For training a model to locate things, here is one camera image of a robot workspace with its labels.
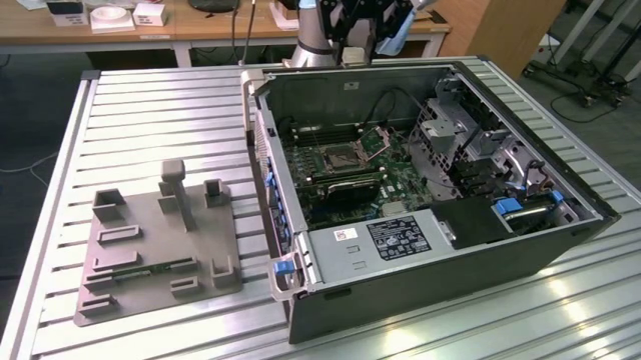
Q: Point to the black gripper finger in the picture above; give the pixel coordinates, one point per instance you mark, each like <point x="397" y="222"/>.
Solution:
<point x="334" y="18"/>
<point x="386" y="22"/>

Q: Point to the CPU with silver top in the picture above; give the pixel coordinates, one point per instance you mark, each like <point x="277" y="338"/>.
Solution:
<point x="354" y="55"/>

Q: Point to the black RAM slot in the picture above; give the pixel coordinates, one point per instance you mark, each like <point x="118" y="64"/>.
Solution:
<point x="345" y="181"/>
<point x="327" y="140"/>
<point x="345" y="173"/>

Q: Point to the CPU socket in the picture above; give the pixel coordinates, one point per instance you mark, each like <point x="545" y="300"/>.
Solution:
<point x="345" y="157"/>

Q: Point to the brown cardboard box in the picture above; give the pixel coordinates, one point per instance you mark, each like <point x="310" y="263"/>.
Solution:
<point x="285" y="17"/>

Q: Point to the wooden cabinet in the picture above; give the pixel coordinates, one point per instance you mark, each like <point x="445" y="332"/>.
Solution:
<point x="501" y="30"/>

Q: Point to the black monitor base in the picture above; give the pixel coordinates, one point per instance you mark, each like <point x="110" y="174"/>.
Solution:
<point x="215" y="4"/>

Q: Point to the wooden desk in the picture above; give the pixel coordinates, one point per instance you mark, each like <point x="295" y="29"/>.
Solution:
<point x="201" y="22"/>

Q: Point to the silver disk bay cage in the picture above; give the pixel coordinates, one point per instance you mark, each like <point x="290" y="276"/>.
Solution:
<point x="441" y="127"/>

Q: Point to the metal locking lever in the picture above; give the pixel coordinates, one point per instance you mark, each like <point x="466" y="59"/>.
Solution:
<point x="315" y="137"/>

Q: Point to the green motherboard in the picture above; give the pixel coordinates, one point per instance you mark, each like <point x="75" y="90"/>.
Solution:
<point x="396" y="180"/>

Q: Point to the white round holder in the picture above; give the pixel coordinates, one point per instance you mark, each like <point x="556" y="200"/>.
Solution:
<point x="112" y="20"/>

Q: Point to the black wheeled stand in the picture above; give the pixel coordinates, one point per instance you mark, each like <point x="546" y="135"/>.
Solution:
<point x="608" y="73"/>

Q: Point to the black graphics card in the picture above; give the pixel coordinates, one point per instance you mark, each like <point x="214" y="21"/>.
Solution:
<point x="350" y="195"/>

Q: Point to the silver chipset heatsink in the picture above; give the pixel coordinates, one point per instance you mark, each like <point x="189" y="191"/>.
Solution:
<point x="400" y="208"/>

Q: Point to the black and white box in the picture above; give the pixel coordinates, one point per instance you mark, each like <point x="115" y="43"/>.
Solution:
<point x="66" y="13"/>

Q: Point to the blue disk carrier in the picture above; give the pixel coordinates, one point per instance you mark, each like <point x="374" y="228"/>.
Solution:
<point x="508" y="209"/>

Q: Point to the black plastic shroud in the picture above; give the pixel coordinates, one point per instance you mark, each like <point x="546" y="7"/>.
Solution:
<point x="470" y="221"/>

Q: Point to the silver power supply unit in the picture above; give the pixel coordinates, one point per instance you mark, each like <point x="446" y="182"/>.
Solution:
<point x="341" y="258"/>

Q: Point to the blue case latch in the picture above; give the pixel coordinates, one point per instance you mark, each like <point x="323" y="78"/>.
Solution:
<point x="283" y="268"/>

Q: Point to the grey plastic parts rack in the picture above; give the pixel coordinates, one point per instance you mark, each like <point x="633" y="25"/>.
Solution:
<point x="165" y="240"/>

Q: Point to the black open PC case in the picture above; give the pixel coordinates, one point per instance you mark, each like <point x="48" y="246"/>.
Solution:
<point x="401" y="300"/>

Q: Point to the green RAM stick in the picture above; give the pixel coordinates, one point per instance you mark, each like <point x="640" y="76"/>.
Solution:
<point x="150" y="269"/>

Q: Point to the white metal frame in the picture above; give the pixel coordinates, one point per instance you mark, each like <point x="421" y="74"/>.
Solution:
<point x="567" y="37"/>

